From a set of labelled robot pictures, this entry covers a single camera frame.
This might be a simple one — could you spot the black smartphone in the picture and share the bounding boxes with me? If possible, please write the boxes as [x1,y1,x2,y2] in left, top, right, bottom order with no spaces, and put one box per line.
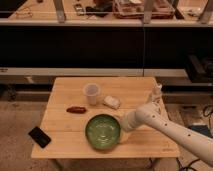
[28,127,51,148]

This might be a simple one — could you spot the green ceramic bowl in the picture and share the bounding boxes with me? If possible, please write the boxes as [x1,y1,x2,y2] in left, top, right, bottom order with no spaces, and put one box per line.
[85,114,121,150]

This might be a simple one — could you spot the wooden tray on shelf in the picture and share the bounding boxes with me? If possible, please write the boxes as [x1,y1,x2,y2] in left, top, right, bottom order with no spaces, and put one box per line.
[113,0,175,19]

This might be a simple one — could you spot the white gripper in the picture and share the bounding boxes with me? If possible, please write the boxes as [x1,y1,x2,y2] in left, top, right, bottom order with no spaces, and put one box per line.
[120,111,137,132]

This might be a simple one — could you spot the wooden table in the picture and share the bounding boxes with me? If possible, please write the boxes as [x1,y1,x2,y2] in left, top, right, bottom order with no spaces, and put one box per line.
[31,77,180,160]

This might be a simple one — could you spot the dark red sausage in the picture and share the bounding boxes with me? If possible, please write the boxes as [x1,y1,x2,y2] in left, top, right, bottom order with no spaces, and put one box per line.
[66,106,87,114]

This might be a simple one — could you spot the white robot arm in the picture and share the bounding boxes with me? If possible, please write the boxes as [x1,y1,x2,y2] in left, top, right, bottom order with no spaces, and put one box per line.
[120,102,213,167]

